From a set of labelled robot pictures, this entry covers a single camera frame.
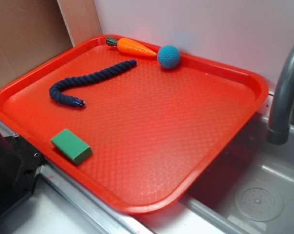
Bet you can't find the orange toy carrot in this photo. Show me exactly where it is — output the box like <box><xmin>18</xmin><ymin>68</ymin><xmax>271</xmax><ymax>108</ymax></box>
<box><xmin>106</xmin><ymin>36</ymin><xmax>157</xmax><ymax>57</ymax></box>

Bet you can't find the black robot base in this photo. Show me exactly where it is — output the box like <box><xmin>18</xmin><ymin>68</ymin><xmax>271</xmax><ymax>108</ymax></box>
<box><xmin>0</xmin><ymin>133</ymin><xmax>42</xmax><ymax>219</ymax></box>

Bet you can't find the light wooden board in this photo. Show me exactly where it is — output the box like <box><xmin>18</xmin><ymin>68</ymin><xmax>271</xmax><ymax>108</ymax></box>
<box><xmin>57</xmin><ymin>0</ymin><xmax>102</xmax><ymax>46</ymax></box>

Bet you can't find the red plastic tray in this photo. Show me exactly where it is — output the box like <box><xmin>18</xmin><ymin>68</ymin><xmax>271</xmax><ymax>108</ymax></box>
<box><xmin>0</xmin><ymin>36</ymin><xmax>268</xmax><ymax>214</ymax></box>

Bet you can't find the grey toy sink basin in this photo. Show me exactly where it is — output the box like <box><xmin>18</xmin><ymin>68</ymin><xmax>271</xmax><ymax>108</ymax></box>
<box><xmin>137</xmin><ymin>95</ymin><xmax>294</xmax><ymax>234</ymax></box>

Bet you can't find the dark blue rope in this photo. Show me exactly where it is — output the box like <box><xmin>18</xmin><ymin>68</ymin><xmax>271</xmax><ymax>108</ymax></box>
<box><xmin>49</xmin><ymin>58</ymin><xmax>138</xmax><ymax>109</ymax></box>

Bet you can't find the grey toy faucet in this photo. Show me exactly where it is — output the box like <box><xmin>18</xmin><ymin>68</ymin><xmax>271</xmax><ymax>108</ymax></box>
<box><xmin>266</xmin><ymin>46</ymin><xmax>294</xmax><ymax>145</ymax></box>

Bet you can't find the blue crocheted ball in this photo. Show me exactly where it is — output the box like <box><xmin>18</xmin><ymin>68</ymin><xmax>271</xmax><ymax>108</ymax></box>
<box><xmin>157</xmin><ymin>45</ymin><xmax>181</xmax><ymax>69</ymax></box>

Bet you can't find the brown cardboard panel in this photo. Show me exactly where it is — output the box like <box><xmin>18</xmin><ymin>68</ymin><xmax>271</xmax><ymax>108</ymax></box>
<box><xmin>0</xmin><ymin>0</ymin><xmax>72</xmax><ymax>88</ymax></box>

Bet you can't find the green rectangular block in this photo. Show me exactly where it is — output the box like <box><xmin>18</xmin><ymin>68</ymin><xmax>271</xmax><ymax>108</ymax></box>
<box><xmin>51</xmin><ymin>129</ymin><xmax>92</xmax><ymax>166</ymax></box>

